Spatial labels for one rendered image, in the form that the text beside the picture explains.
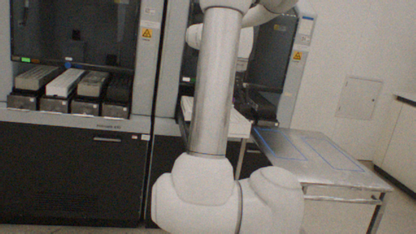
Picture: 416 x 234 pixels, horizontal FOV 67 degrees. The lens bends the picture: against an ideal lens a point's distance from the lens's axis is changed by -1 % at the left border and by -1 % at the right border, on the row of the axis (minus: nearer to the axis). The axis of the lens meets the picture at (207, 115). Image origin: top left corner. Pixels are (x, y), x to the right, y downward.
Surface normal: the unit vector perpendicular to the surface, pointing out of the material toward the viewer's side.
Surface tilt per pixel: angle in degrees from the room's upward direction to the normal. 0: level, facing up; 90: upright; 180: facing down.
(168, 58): 90
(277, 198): 62
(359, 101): 90
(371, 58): 90
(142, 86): 90
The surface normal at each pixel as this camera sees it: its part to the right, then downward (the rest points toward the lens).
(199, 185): 0.02, -0.07
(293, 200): 0.46, -0.10
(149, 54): 0.16, 0.32
